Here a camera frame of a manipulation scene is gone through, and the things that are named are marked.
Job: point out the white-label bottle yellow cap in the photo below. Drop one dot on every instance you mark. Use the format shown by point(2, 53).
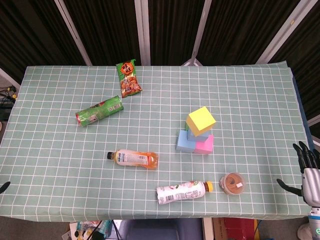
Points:
point(180, 192)

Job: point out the white table leg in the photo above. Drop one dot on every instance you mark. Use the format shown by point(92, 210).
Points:
point(207, 230)

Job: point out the green grid tablecloth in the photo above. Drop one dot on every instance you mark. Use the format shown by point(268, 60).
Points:
point(75, 150)

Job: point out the pink foam cube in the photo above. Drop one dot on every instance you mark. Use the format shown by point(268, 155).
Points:
point(203, 147)

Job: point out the green chip canister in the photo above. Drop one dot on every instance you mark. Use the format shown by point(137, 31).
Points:
point(100, 111)

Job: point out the blue foam cube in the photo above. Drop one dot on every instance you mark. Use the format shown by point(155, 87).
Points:
point(185, 143)

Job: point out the teal plastic packaging pile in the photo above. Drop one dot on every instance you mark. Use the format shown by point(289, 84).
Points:
point(100, 227)

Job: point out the green foam cube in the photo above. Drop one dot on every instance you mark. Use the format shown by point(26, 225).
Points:
point(186, 127)

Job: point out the green orange snack bag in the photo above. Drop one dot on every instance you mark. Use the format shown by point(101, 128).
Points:
point(127, 80)

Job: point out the yellow foam cube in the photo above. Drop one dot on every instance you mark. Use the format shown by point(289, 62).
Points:
point(201, 121)

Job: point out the round brown snack cup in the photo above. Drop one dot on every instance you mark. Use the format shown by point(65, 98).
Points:
point(232, 183)

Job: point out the brown cardboard box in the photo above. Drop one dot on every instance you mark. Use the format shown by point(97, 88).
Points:
point(218, 228)

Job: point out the dark fabric partition panel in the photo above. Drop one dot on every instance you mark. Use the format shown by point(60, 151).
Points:
point(172, 30)
point(307, 62)
point(107, 30)
point(30, 32)
point(245, 30)

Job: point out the red box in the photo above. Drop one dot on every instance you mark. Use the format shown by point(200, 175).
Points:
point(237, 228)

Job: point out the orange drink bottle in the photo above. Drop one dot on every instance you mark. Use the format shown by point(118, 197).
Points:
point(135, 158)

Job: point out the white frame post with foot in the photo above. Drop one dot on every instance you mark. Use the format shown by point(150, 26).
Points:
point(200, 30)

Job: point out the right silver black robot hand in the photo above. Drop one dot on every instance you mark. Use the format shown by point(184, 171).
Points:
point(310, 180)

